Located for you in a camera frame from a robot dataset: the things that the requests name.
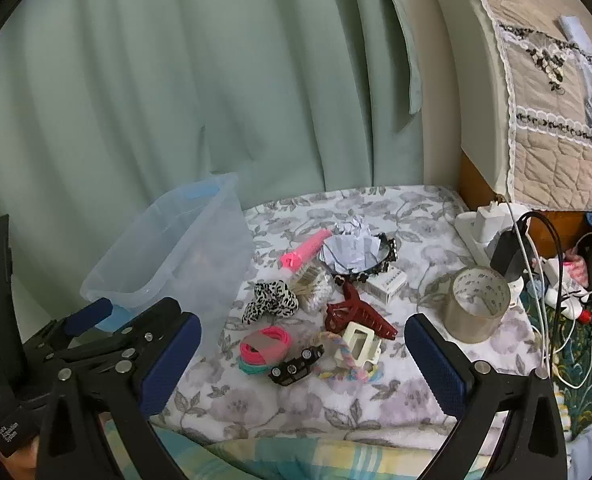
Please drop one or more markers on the teal yellow plaid blanket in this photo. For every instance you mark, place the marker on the teal yellow plaid blanket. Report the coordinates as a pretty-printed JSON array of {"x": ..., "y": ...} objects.
[{"x": 286, "y": 460}]

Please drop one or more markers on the white paper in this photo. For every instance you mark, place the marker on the white paper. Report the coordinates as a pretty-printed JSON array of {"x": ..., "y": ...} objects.
[{"x": 351, "y": 255}]

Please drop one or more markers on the clear tape roll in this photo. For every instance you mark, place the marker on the clear tape roll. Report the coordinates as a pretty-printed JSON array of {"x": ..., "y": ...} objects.
[{"x": 476, "y": 310}]

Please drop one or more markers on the black power adapter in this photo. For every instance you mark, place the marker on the black power adapter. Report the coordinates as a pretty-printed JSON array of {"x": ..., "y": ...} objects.
[{"x": 510, "y": 257}]

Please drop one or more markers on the clear plastic storage container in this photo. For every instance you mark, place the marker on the clear plastic storage container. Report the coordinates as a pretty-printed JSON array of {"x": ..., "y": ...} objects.
[{"x": 176, "y": 250}]

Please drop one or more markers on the dark red claw clip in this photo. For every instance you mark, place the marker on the dark red claw clip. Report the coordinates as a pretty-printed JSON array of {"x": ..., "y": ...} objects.
[{"x": 348, "y": 310}]

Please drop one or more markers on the white paper slip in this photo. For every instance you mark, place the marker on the white paper slip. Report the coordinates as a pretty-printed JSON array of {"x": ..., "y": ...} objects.
[{"x": 576, "y": 30}]

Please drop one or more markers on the pale green fabric panel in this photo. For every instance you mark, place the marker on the pale green fabric panel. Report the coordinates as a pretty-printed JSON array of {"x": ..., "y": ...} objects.
[{"x": 403, "y": 25}]

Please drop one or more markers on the cotton swab pack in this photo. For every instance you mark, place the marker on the cotton swab pack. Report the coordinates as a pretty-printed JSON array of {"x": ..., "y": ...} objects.
[{"x": 311, "y": 287}]

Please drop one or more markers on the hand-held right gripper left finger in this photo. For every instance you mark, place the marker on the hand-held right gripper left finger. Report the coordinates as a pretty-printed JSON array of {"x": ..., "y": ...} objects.
[{"x": 172, "y": 360}]

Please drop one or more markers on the dark green floral fabric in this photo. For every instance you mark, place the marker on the dark green floral fabric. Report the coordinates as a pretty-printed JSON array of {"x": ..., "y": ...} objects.
[{"x": 591, "y": 360}]

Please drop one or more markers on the beige quilted lace cover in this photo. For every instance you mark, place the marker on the beige quilted lace cover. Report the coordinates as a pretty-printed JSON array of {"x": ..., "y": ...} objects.
[{"x": 551, "y": 125}]

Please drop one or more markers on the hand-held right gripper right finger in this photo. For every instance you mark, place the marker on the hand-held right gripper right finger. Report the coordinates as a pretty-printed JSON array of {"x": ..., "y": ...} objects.
[{"x": 436, "y": 365}]

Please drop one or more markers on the cream rectangular claw clip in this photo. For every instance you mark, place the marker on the cream rectangular claw clip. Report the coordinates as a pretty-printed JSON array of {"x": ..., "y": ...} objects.
[{"x": 358, "y": 345}]

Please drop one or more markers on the small white box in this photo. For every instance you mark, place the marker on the small white box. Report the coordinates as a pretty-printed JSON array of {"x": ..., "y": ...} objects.
[{"x": 386, "y": 285}]

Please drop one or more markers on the black white spotted scrunchie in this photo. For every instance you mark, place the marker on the black white spotted scrunchie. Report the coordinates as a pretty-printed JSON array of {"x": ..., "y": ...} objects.
[{"x": 268, "y": 302}]

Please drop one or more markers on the black flower headband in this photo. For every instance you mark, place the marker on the black flower headband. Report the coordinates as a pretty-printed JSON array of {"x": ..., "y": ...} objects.
[{"x": 390, "y": 255}]

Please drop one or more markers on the pale green curtain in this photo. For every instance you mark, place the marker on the pale green curtain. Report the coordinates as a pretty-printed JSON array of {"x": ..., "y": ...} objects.
[{"x": 176, "y": 75}]

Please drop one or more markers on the cream padded headboard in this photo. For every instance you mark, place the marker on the cream padded headboard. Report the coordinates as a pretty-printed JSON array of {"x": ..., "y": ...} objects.
[{"x": 456, "y": 50}]

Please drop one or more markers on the white power strip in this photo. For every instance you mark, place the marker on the white power strip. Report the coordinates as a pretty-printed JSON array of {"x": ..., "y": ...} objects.
[{"x": 468, "y": 240}]

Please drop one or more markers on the brown wooden cabinet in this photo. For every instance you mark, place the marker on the brown wooden cabinet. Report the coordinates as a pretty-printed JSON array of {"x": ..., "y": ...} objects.
[{"x": 481, "y": 180}]

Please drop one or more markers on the white bottle red cap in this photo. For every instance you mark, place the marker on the white bottle red cap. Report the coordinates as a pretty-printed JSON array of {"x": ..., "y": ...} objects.
[{"x": 571, "y": 305}]

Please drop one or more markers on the grey floral blanket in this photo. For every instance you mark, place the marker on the grey floral blanket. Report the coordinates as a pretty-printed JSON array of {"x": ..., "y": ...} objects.
[{"x": 326, "y": 405}]

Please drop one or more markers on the white charger plug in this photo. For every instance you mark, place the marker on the white charger plug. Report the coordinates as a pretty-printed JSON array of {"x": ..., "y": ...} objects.
[{"x": 487, "y": 222}]

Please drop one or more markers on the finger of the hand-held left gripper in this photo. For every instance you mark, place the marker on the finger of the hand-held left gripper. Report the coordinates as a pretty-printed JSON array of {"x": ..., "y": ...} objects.
[
  {"x": 141, "y": 327},
  {"x": 90, "y": 315}
]

